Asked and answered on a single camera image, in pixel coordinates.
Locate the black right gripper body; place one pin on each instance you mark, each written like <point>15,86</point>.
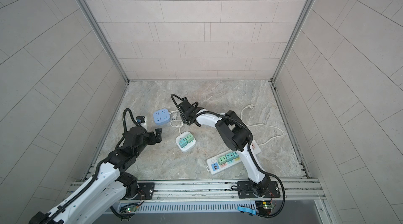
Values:
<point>186,117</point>

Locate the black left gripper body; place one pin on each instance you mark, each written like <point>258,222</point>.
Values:
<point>149,139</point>

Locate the blue square power socket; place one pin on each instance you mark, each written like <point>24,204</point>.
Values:
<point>161,116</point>

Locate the white multicolour power strip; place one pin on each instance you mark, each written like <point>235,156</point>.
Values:
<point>212,163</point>

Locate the dark teal plug adapter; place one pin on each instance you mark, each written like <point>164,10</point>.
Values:
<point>229,157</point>

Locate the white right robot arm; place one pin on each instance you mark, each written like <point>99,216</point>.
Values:
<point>238,137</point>

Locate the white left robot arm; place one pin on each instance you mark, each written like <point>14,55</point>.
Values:
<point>109,183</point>

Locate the white square power socket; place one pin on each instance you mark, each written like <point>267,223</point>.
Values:
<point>189,146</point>

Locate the blue connector tag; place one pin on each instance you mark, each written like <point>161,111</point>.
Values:
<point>247,210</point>

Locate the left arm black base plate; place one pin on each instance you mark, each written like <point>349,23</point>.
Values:
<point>144,191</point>

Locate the white round plug with cable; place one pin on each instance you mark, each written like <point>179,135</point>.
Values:
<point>251,106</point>

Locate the left circuit board with wires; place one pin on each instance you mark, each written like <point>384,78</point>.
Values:
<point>129,209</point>

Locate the circuit board with wires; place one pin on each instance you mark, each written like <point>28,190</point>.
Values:
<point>129,209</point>
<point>264,209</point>

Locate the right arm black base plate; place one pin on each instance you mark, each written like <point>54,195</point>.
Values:
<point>245,190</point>

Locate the right circuit board with wires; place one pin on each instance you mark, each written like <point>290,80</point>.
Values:
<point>264,209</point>

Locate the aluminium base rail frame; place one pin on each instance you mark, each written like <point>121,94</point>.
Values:
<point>218,196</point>

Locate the metal corner wall profile left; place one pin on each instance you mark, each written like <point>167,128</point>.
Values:
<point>101,36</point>

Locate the metal corner wall profile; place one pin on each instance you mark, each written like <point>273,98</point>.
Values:
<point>299,24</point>
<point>101,36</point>

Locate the metal corner wall profile right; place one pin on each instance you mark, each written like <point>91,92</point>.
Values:
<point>299,24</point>

